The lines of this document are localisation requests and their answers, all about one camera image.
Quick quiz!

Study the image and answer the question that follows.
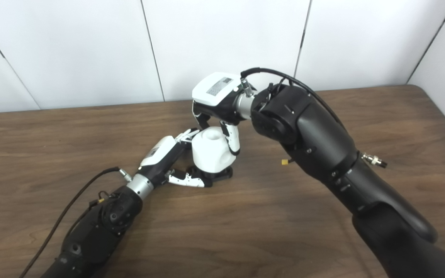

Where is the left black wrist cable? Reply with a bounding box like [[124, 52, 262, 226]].
[[19, 166, 132, 278]]

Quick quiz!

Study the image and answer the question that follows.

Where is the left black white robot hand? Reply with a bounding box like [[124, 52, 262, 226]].
[[138, 129, 213, 188]]

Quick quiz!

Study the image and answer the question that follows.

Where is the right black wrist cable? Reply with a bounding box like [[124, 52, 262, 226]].
[[240, 68, 388, 168]]

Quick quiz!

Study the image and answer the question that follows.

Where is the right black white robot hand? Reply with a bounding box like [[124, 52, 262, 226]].
[[192, 72, 246, 156]]

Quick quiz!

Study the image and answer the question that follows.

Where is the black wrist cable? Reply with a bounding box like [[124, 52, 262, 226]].
[[19, 166, 132, 278], [240, 68, 388, 168]]

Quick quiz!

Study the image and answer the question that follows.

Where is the black holder with post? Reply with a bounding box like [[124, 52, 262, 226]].
[[187, 165, 234, 183]]

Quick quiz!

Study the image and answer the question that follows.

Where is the round white piece with holes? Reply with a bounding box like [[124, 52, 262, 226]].
[[192, 128, 235, 173]]

